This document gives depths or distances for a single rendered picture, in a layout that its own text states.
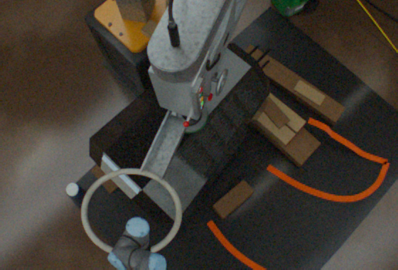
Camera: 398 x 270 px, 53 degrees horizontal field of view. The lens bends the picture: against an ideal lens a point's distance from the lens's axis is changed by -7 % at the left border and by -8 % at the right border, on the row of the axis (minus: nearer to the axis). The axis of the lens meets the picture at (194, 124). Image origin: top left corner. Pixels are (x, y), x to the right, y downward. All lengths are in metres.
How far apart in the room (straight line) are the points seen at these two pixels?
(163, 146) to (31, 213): 1.64
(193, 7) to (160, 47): 0.24
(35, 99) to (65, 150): 0.57
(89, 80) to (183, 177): 1.51
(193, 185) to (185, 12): 1.17
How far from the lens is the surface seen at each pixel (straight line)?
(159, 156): 2.21
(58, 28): 4.09
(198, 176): 2.60
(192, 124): 2.45
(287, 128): 3.19
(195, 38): 1.75
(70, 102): 3.67
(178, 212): 2.06
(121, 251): 1.66
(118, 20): 2.98
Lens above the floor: 3.19
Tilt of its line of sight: 70 degrees down
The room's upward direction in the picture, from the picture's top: 9 degrees counter-clockwise
